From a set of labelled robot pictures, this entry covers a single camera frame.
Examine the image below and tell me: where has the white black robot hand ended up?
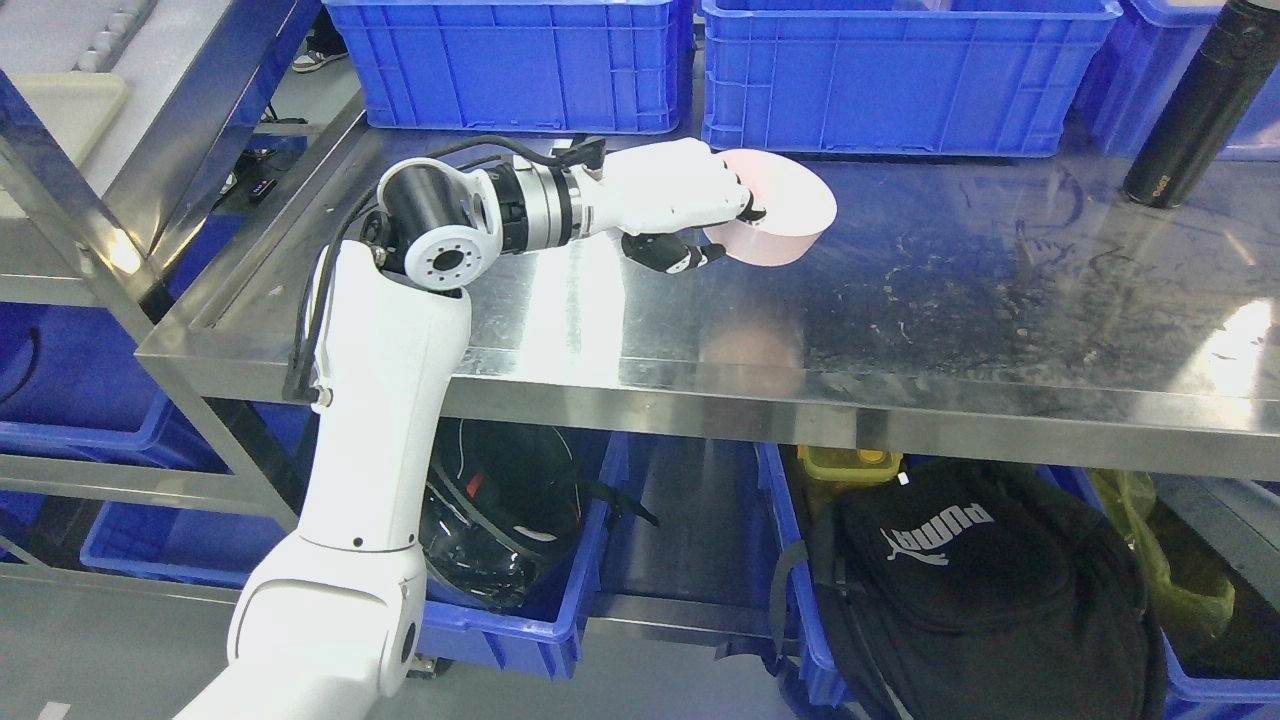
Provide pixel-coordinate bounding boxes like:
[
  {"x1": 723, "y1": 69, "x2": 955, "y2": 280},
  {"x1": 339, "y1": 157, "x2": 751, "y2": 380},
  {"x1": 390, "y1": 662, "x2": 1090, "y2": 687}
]
[{"x1": 570, "y1": 138, "x2": 767, "y2": 275}]

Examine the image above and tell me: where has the pink plastic bowl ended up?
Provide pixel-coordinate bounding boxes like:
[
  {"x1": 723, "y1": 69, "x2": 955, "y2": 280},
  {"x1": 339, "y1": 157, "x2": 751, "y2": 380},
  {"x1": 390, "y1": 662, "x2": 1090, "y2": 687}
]
[{"x1": 703, "y1": 149, "x2": 838, "y2": 266}]

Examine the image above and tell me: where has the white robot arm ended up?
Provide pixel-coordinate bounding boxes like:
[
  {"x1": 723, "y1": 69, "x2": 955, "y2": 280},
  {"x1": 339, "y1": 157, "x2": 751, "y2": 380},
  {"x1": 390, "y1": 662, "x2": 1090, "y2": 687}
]
[{"x1": 178, "y1": 136, "x2": 605, "y2": 719}]

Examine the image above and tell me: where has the blue crate back middle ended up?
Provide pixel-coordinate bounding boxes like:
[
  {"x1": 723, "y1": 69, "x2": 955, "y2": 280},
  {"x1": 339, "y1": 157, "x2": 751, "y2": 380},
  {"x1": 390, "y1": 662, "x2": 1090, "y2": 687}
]
[{"x1": 700, "y1": 1, "x2": 1123, "y2": 158}]

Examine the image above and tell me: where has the blue crate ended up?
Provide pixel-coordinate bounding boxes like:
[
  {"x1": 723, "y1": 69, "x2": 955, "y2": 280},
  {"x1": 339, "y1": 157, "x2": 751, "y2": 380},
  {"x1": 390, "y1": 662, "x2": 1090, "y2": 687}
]
[
  {"x1": 1071, "y1": 1, "x2": 1224, "y2": 158},
  {"x1": 700, "y1": 1, "x2": 1123, "y2": 158},
  {"x1": 325, "y1": 1, "x2": 694, "y2": 135}
]

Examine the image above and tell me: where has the steel shelf rack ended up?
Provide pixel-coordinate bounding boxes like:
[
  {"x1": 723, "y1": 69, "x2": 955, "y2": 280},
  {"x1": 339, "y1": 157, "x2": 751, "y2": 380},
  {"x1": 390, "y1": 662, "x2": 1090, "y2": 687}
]
[{"x1": 3, "y1": 1, "x2": 317, "y2": 529}]

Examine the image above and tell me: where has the blue crate back left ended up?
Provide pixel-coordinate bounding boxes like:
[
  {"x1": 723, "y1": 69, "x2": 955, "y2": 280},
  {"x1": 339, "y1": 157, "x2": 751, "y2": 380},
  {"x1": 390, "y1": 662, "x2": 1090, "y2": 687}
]
[{"x1": 325, "y1": 1, "x2": 694, "y2": 135}]

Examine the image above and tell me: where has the yellow lidded container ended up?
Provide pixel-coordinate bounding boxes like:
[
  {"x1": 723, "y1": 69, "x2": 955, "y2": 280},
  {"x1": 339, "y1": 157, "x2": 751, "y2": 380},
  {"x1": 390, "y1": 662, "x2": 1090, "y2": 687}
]
[{"x1": 796, "y1": 445, "x2": 904, "y2": 487}]

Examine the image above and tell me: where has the black motorcycle helmet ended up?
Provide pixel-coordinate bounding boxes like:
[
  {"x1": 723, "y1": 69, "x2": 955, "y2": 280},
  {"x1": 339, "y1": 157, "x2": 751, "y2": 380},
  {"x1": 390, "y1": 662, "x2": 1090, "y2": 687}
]
[{"x1": 419, "y1": 418, "x2": 660, "y2": 612}]

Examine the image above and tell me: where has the black white sneaker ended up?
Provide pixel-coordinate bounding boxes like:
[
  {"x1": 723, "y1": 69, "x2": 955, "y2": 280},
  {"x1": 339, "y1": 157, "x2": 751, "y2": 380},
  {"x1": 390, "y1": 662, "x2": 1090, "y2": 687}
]
[{"x1": 291, "y1": 35, "x2": 349, "y2": 74}]

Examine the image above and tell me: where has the steel work table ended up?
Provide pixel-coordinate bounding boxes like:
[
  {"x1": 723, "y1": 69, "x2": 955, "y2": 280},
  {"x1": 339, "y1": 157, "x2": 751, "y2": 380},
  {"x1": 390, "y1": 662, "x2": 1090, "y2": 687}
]
[{"x1": 136, "y1": 96, "x2": 1280, "y2": 479}]

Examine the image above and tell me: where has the blue bin holding helmet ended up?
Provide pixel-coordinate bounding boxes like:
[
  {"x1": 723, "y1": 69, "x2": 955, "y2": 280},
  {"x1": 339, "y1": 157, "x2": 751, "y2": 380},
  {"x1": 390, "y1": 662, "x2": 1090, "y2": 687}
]
[{"x1": 417, "y1": 428, "x2": 637, "y2": 680}]

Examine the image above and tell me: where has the blue crate back right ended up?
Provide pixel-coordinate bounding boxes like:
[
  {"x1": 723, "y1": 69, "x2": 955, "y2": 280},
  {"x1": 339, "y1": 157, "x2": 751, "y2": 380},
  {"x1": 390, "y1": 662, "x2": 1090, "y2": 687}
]
[{"x1": 1071, "y1": 1, "x2": 1224, "y2": 158}]

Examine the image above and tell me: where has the blue bin under backpack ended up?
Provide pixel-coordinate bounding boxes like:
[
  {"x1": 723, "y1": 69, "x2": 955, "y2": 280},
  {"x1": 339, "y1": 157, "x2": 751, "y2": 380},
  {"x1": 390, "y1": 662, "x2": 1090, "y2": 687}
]
[{"x1": 754, "y1": 443, "x2": 855, "y2": 708}]

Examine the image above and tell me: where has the black puma backpack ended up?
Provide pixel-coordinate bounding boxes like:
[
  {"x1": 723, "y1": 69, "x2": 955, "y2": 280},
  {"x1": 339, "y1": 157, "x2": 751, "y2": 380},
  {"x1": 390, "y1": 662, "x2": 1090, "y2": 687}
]
[{"x1": 799, "y1": 457, "x2": 1167, "y2": 719}]

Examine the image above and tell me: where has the blue bin lower left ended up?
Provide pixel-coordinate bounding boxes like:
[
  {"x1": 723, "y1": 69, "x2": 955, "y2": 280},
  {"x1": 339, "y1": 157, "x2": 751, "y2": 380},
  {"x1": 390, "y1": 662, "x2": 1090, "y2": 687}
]
[{"x1": 78, "y1": 420, "x2": 321, "y2": 591}]

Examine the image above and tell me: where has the cream plastic tray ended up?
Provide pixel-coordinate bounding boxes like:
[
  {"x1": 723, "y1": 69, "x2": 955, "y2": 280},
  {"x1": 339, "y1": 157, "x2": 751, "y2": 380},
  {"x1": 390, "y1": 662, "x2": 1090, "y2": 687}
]
[{"x1": 10, "y1": 70, "x2": 131, "y2": 169}]

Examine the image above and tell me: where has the black thermos bottle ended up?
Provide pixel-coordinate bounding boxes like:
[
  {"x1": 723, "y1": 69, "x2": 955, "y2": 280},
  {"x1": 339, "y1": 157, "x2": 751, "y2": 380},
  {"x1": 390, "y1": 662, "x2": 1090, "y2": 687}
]
[{"x1": 1123, "y1": 1, "x2": 1279, "y2": 209}]

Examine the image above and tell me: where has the blue bin far left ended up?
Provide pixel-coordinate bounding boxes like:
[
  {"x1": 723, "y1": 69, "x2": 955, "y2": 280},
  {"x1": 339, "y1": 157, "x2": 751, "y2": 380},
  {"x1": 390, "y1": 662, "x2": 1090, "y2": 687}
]
[{"x1": 1, "y1": 302, "x2": 227, "y2": 473}]

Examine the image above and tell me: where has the yellow green plastic bag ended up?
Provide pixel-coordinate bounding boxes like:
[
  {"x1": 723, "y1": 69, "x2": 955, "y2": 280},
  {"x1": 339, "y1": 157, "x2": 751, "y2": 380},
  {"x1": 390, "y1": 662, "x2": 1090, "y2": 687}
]
[{"x1": 1085, "y1": 468, "x2": 1236, "y2": 656}]

